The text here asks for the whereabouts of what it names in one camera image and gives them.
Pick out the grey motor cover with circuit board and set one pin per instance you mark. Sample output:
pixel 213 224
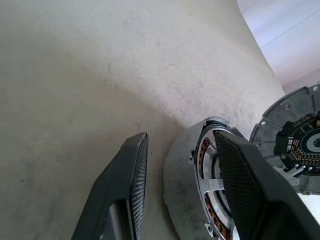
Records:
pixel 272 130

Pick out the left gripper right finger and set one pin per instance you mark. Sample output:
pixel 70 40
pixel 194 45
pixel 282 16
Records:
pixel 250 190

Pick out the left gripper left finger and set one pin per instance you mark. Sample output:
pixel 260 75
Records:
pixel 117 175

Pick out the grey motor housing with copper windings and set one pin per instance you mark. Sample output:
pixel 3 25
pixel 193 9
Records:
pixel 180 200

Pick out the silver metal spoked wheel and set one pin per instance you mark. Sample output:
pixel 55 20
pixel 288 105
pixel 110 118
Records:
pixel 208 165

